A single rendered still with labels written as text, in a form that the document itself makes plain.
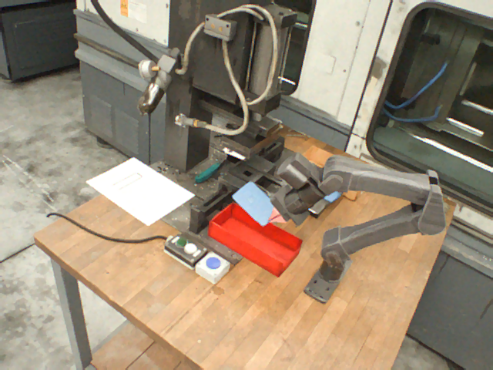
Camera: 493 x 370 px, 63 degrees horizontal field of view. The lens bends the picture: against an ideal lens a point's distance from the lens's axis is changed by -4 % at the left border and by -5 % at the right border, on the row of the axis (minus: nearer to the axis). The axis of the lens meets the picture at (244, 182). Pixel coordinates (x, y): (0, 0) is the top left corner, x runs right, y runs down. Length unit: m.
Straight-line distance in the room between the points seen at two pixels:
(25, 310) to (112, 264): 1.16
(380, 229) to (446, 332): 1.21
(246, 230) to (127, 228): 0.36
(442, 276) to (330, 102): 0.91
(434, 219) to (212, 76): 0.72
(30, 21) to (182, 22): 3.02
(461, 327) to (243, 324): 1.31
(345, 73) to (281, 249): 0.85
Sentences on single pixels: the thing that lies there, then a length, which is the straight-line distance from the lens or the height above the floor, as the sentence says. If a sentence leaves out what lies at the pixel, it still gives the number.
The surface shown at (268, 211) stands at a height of 1.02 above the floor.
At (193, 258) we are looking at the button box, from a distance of 1.16.
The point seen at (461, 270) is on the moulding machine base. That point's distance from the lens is 1.98.
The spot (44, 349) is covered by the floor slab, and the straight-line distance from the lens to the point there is 2.15.
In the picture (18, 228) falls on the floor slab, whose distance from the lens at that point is 2.70.
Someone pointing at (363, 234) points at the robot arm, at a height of 1.10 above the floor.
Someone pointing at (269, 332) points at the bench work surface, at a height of 0.90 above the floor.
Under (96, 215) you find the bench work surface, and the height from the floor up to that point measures 0.90.
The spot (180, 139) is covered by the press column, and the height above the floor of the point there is 1.03.
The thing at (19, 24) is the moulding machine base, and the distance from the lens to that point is 4.17.
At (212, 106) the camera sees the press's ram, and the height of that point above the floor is 1.18.
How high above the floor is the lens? 1.78
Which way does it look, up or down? 36 degrees down
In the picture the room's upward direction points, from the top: 10 degrees clockwise
